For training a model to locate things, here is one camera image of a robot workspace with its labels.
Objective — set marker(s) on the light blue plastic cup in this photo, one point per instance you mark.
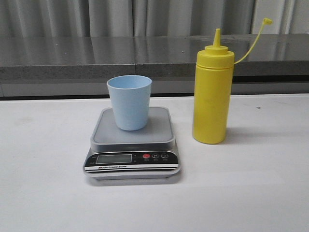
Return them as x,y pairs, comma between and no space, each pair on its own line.
130,98

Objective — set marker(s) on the yellow squeeze bottle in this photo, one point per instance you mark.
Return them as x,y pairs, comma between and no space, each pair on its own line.
213,83

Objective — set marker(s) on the grey stone counter ledge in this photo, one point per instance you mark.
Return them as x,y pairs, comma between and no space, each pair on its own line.
79,67

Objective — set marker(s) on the grey pleated curtain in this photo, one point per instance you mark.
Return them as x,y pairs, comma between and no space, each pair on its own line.
126,18

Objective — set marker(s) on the silver digital kitchen scale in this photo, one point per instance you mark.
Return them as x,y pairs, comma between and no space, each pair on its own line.
150,152

